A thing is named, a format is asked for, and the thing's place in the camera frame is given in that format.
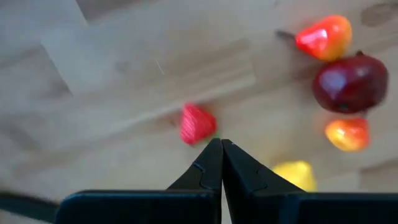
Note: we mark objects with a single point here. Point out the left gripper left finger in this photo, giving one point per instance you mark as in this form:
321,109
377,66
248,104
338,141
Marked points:
140,208

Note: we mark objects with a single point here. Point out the yellow plastic lemon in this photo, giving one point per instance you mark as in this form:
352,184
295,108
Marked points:
295,174

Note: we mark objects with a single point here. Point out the small orange red fruit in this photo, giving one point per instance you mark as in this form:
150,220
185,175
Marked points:
323,37

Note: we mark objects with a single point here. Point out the dark red apple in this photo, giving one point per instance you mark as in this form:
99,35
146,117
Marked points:
351,84

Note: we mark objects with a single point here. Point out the red plastic strawberry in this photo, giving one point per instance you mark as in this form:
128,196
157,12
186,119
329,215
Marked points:
197,124

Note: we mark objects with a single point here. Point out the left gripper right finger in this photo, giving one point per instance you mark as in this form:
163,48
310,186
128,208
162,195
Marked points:
295,208

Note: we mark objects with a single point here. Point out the orange pear with stem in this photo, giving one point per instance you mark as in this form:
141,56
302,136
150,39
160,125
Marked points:
346,133

